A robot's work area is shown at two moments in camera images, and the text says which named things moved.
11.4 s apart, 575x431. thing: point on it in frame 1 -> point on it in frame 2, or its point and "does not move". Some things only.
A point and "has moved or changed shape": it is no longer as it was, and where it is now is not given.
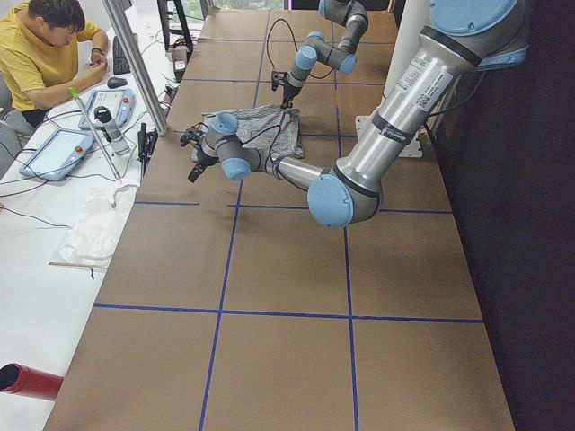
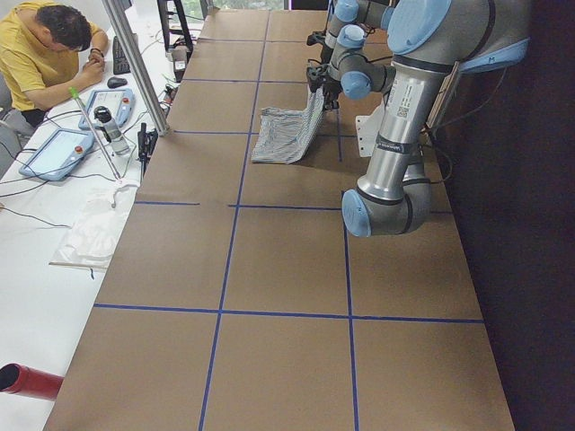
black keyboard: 120,64 does not move
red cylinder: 19,378 does not move
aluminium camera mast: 137,67 does not move
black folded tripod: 146,142 does not move
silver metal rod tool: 75,92 does not move
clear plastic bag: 95,229 does not move
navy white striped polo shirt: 269,130 has moved or changed shape
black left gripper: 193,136 -> 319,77
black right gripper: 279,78 -> 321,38
